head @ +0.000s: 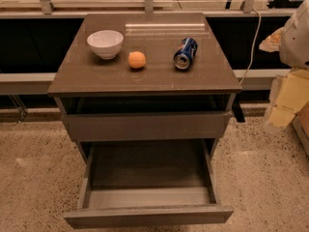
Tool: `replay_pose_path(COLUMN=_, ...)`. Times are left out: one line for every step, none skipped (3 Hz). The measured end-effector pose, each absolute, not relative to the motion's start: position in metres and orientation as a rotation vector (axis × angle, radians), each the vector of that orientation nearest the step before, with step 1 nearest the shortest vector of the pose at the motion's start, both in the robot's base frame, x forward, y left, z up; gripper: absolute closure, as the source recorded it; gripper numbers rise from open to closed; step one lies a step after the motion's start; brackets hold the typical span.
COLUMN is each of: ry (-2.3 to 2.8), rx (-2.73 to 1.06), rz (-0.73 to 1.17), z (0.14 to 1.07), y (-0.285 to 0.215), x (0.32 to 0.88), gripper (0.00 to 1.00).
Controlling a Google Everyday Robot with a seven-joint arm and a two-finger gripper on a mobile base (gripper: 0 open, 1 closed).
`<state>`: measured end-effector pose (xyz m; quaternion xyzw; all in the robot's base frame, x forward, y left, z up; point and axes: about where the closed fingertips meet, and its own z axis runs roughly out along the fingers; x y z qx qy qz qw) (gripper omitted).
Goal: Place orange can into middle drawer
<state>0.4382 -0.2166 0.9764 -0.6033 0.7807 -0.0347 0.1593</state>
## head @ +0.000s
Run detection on cardboard box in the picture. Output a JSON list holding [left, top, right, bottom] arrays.
[[293, 103, 309, 156]]

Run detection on blue soda can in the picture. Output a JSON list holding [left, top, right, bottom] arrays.
[[174, 38, 198, 71]]

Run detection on white cable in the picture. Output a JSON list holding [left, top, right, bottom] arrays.
[[239, 7, 263, 86]]

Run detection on white ceramic bowl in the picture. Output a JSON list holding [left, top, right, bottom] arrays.
[[87, 30, 124, 60]]

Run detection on metal railing frame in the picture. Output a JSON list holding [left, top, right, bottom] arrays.
[[0, 0, 309, 17]]

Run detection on open bottom grey drawer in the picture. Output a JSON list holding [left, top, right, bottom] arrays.
[[64, 139, 233, 229]]

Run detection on grey drawer cabinet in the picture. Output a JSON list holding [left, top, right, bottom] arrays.
[[48, 14, 241, 157]]

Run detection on orange ball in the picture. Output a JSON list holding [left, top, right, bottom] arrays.
[[128, 51, 146, 69]]

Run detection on grey middle drawer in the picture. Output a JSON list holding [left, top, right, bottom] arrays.
[[62, 112, 231, 142]]

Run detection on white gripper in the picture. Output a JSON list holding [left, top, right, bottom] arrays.
[[259, 0, 309, 133]]

